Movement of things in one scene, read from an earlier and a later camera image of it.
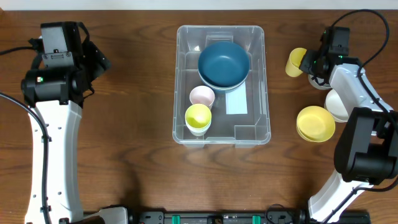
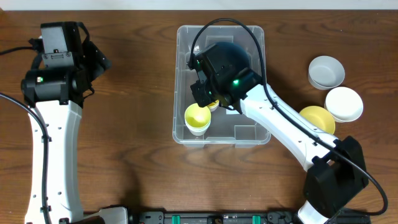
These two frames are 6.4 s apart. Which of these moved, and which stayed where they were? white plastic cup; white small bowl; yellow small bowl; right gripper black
Moved: right gripper black
Stayed: white plastic cup; white small bowl; yellow small bowl
